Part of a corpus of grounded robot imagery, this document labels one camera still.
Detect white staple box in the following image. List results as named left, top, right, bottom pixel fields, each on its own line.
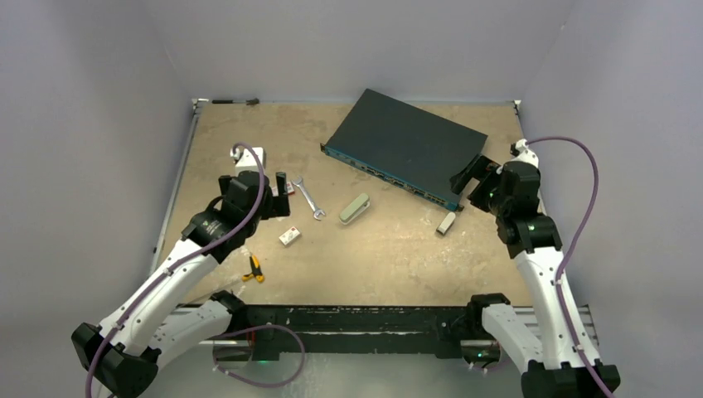
left=279, top=226, right=302, bottom=247

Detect green and white stapler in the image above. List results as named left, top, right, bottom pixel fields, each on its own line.
left=338, top=193, right=371, bottom=225

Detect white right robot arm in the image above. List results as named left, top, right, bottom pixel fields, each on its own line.
left=449, top=155, right=621, bottom=397

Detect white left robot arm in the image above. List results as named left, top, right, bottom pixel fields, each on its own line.
left=70, top=171, right=290, bottom=397

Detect red staple box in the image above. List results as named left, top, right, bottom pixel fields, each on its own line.
left=271, top=182, right=294, bottom=197

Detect silver open-end wrench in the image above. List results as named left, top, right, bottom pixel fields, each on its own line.
left=292, top=177, right=326, bottom=221

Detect yellow black pliers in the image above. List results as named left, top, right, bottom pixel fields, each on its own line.
left=241, top=255, right=265, bottom=283

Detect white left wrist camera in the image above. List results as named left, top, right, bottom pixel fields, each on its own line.
left=230, top=147, right=267, bottom=176

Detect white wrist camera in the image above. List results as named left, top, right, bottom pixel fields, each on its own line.
left=510, top=138, right=539, bottom=168
left=230, top=147, right=267, bottom=176

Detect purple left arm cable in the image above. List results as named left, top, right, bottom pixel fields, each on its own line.
left=84, top=143, right=267, bottom=398

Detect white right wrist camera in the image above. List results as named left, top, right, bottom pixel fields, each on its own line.
left=510, top=138, right=539, bottom=168

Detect dark blue network switch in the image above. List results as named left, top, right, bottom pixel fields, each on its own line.
left=320, top=89, right=487, bottom=211

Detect black screwdriver at wall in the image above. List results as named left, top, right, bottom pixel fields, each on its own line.
left=211, top=98, right=260, bottom=106

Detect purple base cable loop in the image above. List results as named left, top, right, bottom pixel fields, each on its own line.
left=211, top=324, right=307, bottom=390

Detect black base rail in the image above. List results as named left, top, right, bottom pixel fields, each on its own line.
left=226, top=304, right=501, bottom=366

